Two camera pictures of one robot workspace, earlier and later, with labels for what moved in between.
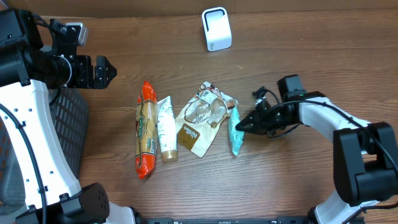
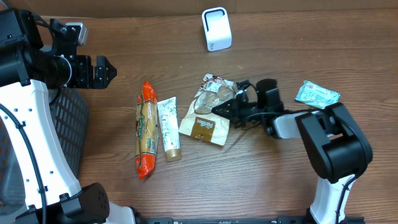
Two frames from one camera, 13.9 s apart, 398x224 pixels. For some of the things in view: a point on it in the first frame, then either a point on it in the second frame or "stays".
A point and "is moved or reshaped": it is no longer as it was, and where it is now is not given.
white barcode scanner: (217, 28) stays
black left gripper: (93, 72) stays
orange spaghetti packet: (147, 130) stays
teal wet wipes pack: (237, 137) is moved or reshaped
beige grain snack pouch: (199, 117) is moved or reshaped
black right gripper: (265, 117) to (243, 106)
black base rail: (143, 219) stays
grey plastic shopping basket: (71, 119) stays
